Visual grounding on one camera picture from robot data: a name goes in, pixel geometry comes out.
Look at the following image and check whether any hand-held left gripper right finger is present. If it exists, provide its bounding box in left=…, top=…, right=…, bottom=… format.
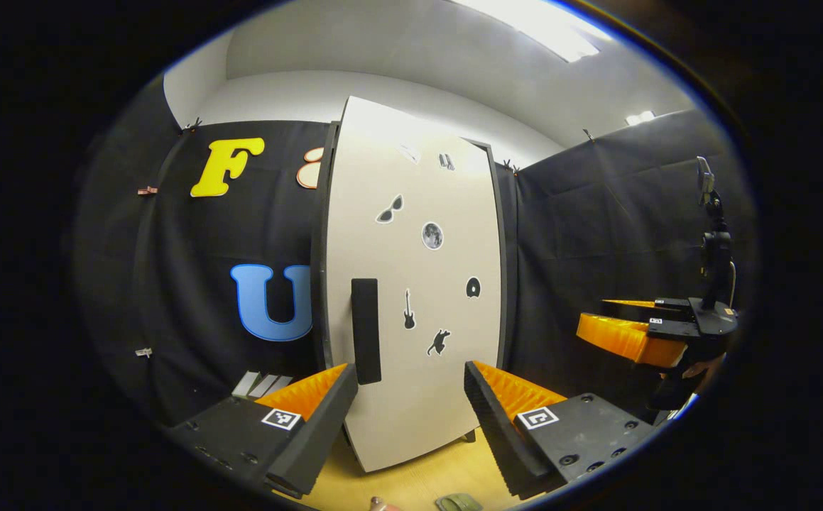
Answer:
left=464, top=361, right=657, bottom=500

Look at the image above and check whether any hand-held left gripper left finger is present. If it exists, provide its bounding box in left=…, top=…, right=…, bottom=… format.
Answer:
left=166, top=363, right=359, bottom=496

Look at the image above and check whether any beige cabinet door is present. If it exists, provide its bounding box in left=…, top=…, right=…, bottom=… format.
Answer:
left=322, top=96, right=504, bottom=473

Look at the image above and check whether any black cabinet door handle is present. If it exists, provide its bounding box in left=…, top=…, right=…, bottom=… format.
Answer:
left=351, top=278, right=382, bottom=385

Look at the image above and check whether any green book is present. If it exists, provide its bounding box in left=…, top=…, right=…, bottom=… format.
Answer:
left=232, top=370, right=261, bottom=400

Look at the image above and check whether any black backdrop cloth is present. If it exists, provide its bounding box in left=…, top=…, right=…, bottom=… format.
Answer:
left=74, top=75, right=760, bottom=427

